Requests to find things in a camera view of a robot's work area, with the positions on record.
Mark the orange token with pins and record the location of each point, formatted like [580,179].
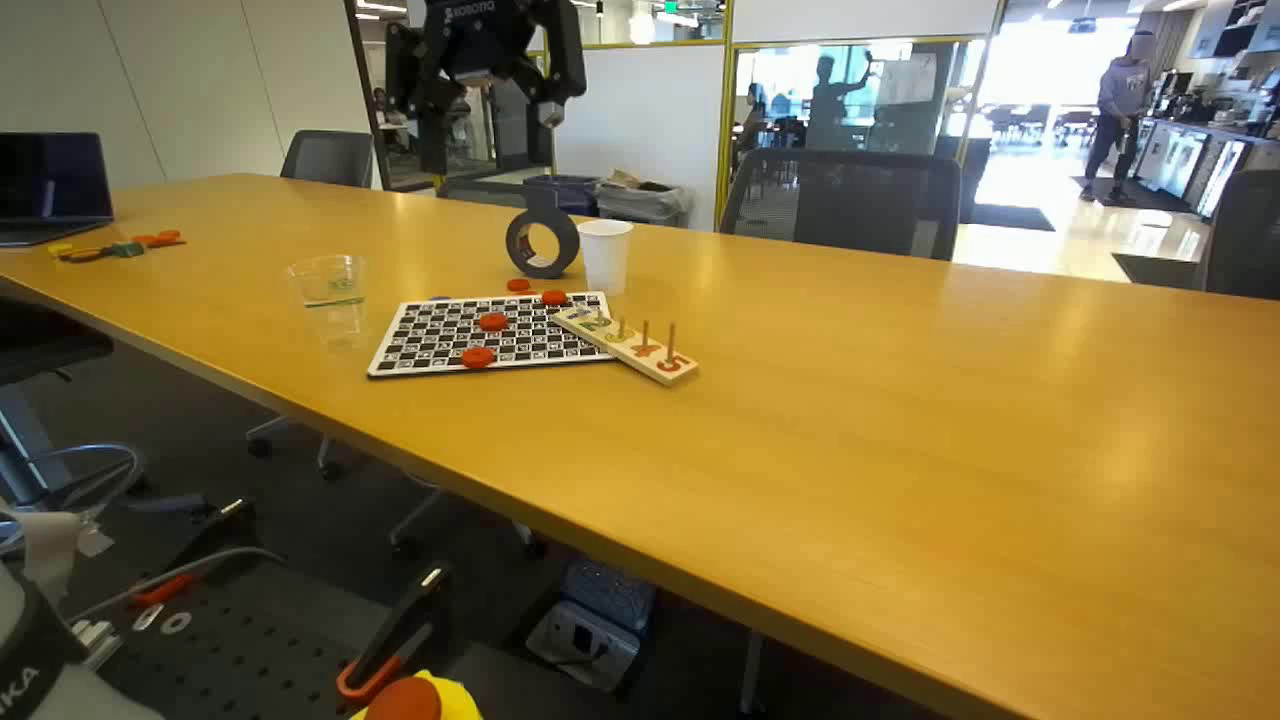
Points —
[517,284]
[553,297]
[478,357]
[495,323]

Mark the white paper cup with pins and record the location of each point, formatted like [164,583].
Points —
[606,254]

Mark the colourless plastic cup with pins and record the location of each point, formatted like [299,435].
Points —
[328,291]

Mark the wooden peg board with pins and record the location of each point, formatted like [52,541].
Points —
[628,346]

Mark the black tape roll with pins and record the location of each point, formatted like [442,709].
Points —
[542,247]

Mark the checkered marker board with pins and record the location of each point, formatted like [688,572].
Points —
[424,338]

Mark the floor power box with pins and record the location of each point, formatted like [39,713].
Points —
[580,644]

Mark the grey office chair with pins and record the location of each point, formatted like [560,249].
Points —
[328,158]

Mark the yellow red emergency button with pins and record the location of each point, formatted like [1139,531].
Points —
[421,697]

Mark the orange green tool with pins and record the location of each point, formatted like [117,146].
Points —
[123,249]

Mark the person in background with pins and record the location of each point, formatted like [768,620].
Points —
[1121,103]

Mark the black laptop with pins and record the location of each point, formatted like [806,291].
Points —
[52,181]

